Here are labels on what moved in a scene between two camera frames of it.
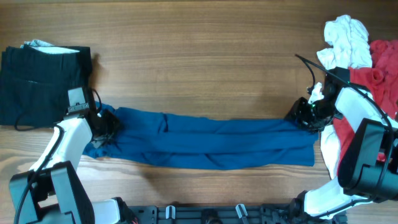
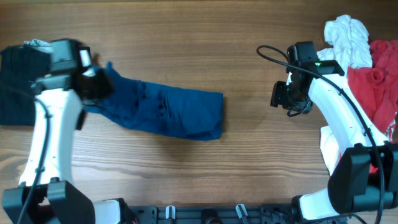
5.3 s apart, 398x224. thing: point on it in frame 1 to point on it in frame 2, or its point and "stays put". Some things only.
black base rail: (245, 214) stays put
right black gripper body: (313, 116) to (283, 94)
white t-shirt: (350, 47) stays put
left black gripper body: (110, 123) to (96, 88)
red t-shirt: (380, 85) stays put
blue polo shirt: (150, 137) to (170, 111)
